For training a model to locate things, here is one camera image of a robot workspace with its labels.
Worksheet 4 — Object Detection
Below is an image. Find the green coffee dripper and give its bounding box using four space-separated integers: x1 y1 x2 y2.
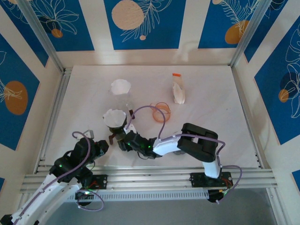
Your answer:
102 109 128 132

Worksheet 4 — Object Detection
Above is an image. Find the white paper coffee filter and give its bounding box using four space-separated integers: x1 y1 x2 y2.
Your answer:
103 109 126 128
111 79 131 96

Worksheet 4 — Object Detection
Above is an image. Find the orange transparent carafe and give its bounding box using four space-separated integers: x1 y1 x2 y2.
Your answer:
150 102 172 124

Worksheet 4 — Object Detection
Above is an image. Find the clear coffee dripper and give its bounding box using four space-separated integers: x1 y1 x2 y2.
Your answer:
110 79 132 104

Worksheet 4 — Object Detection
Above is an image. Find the orange-capped white bottle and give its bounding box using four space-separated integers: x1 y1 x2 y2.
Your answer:
172 73 186 105

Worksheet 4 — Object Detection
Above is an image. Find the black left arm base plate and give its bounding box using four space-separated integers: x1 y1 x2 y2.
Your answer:
86 174 108 189

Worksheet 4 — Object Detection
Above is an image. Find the aluminium rail frame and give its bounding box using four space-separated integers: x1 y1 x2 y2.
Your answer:
20 165 278 194

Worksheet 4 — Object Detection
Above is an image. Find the grey slotted cable duct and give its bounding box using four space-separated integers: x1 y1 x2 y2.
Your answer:
30 189 209 203

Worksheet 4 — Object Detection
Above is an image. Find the aluminium side rail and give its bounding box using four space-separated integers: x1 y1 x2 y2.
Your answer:
35 67 73 174

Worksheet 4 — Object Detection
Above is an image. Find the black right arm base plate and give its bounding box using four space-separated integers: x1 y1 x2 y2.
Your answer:
190 172 233 188

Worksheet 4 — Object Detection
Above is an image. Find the aluminium frame post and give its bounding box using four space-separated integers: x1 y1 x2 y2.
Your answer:
228 0 276 68
17 0 66 74

